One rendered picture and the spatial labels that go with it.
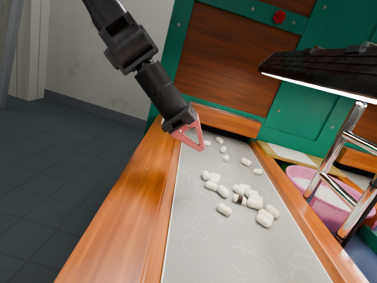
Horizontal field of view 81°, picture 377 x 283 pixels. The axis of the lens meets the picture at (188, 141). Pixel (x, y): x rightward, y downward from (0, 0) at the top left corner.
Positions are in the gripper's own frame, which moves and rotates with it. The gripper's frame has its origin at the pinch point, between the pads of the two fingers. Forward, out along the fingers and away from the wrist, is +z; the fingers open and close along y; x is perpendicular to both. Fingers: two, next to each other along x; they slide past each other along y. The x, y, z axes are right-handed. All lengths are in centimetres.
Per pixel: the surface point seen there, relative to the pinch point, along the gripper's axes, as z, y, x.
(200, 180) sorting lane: 10.0, 6.3, 6.3
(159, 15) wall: -76, 232, -2
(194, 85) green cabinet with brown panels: -8, 49, -3
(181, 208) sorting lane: 6.9, -6.9, 9.2
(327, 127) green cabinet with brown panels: 39, 49, -42
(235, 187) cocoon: 16.1, 4.8, -0.7
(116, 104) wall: -26, 236, 103
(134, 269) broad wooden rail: 1.1, -24.3, 11.2
